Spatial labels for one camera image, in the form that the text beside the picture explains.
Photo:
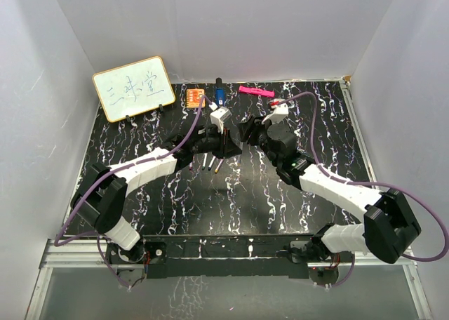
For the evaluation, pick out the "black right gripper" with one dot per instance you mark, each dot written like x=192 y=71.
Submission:
x=250 y=130

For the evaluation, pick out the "small whiteboard with writing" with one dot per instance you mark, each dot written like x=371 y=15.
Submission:
x=133 y=89

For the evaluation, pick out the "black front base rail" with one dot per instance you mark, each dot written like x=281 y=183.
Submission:
x=170 y=256

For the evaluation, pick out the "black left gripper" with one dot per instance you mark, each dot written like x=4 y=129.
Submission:
x=226 y=147

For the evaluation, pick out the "blue white pen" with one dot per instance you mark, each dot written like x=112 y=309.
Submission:
x=211 y=163

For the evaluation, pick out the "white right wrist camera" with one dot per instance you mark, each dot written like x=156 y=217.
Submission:
x=279 y=112

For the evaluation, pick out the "yellow white pen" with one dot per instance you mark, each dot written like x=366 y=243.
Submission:
x=219 y=166

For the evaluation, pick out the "green white pen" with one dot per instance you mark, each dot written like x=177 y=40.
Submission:
x=204 y=161

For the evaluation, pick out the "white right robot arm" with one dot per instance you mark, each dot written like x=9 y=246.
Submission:
x=386 y=224

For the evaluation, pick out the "aluminium frame rail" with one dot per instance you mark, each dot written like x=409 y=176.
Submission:
x=77 y=254

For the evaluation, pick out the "blue stapler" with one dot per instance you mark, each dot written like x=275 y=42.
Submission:
x=219 y=92

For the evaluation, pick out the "orange small notebook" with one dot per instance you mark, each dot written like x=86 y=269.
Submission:
x=193 y=97

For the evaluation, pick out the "pink plastic clip bar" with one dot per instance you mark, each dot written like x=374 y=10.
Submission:
x=256 y=91

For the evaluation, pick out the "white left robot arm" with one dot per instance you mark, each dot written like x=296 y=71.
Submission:
x=109 y=186

